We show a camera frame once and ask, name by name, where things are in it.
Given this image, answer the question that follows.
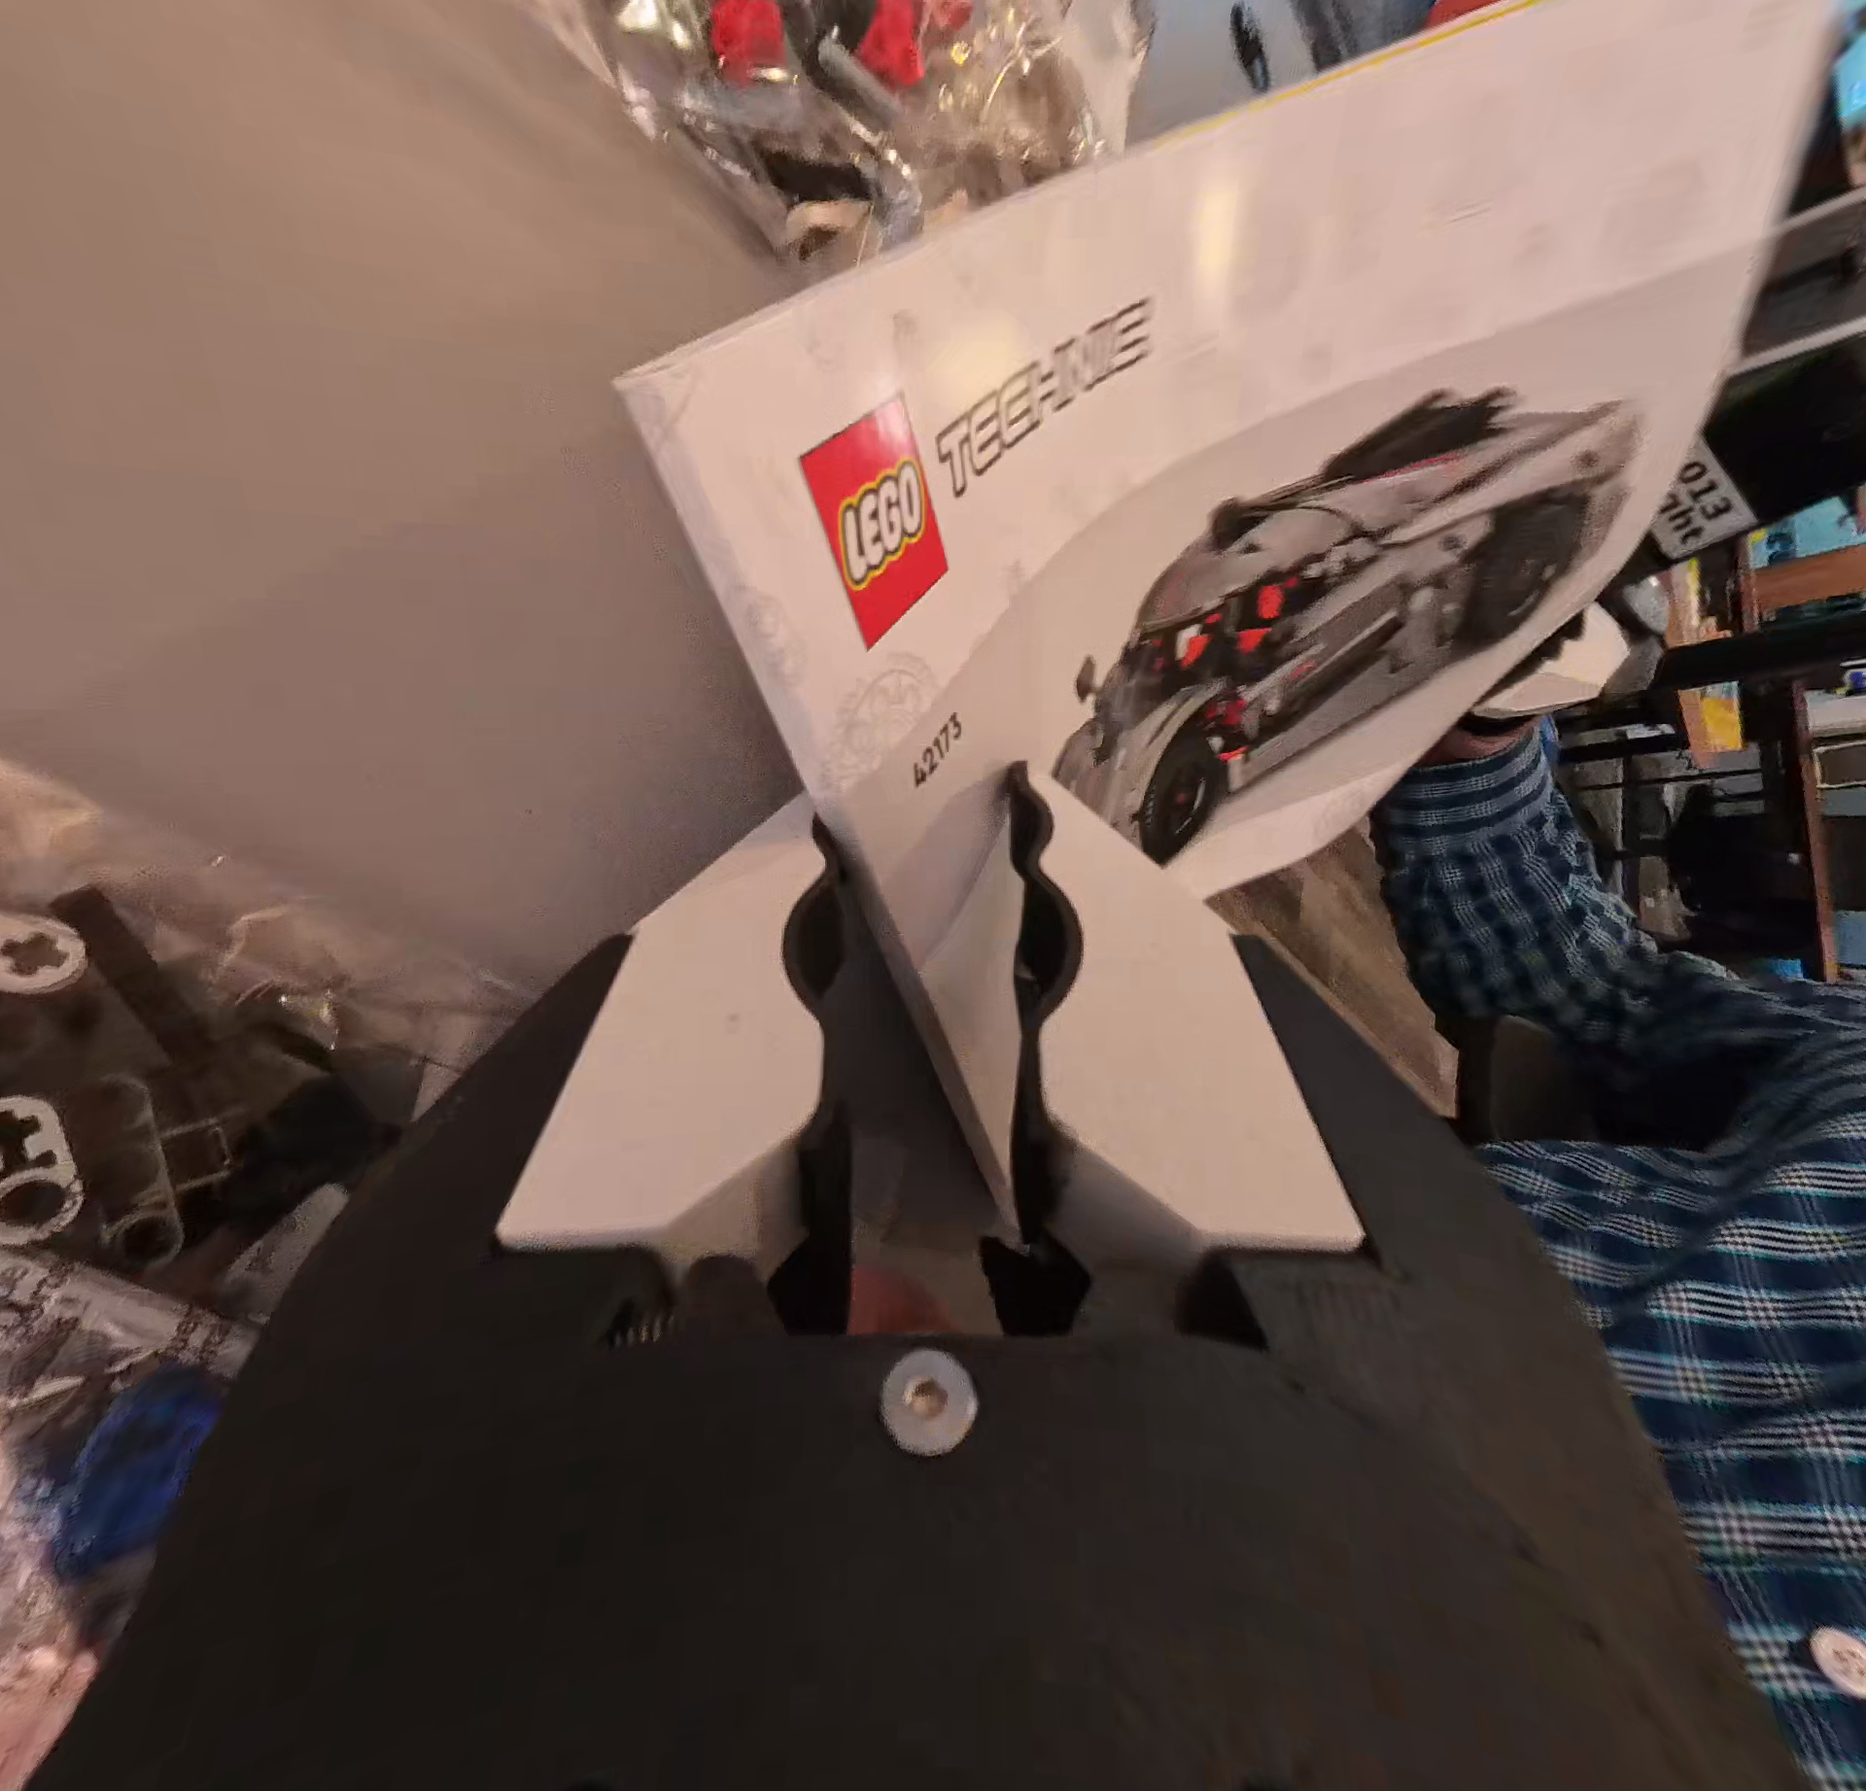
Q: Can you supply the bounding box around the lego instruction booklet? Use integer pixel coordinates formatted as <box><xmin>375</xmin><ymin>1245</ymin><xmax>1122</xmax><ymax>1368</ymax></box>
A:
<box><xmin>608</xmin><ymin>0</ymin><xmax>1850</xmax><ymax>1241</ymax></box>

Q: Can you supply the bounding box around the clear bag of black pieces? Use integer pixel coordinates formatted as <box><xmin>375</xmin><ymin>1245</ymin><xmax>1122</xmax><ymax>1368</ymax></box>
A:
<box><xmin>0</xmin><ymin>758</ymin><xmax>504</xmax><ymax>1677</ymax></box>

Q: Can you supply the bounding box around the clear bag of red pieces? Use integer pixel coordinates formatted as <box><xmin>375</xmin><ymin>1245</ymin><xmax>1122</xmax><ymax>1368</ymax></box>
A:
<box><xmin>452</xmin><ymin>0</ymin><xmax>1158</xmax><ymax>275</ymax></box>

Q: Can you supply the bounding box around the person's plaid shirt torso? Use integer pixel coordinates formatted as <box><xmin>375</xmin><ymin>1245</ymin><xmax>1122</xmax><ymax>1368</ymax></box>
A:
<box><xmin>1471</xmin><ymin>975</ymin><xmax>1866</xmax><ymax>1791</ymax></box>

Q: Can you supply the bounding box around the wooden shelf unit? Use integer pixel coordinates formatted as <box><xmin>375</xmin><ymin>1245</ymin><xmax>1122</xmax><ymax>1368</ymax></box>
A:
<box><xmin>1661</xmin><ymin>509</ymin><xmax>1866</xmax><ymax>978</ymax></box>

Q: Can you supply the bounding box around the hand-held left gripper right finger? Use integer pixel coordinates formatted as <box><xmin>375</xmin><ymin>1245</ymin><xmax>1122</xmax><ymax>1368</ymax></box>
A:
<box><xmin>980</xmin><ymin>763</ymin><xmax>1363</xmax><ymax>1339</ymax></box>

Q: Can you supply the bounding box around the person's right forearm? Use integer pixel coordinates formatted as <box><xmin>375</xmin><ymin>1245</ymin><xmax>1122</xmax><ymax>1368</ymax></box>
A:
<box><xmin>1363</xmin><ymin>720</ymin><xmax>1866</xmax><ymax>1149</ymax></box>

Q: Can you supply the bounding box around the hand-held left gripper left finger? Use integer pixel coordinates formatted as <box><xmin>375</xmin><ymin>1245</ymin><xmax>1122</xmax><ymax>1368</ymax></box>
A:
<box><xmin>497</xmin><ymin>794</ymin><xmax>859</xmax><ymax>1339</ymax></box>

